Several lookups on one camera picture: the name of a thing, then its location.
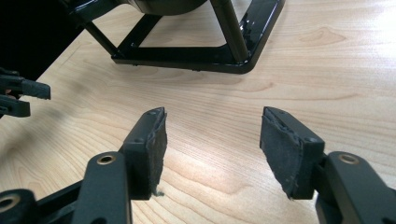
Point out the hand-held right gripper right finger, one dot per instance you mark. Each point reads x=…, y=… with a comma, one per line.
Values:
x=295, y=155

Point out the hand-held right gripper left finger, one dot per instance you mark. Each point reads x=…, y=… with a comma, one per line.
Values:
x=140, y=155

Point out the red and black shoe rack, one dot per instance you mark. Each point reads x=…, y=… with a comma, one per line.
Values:
x=186, y=59

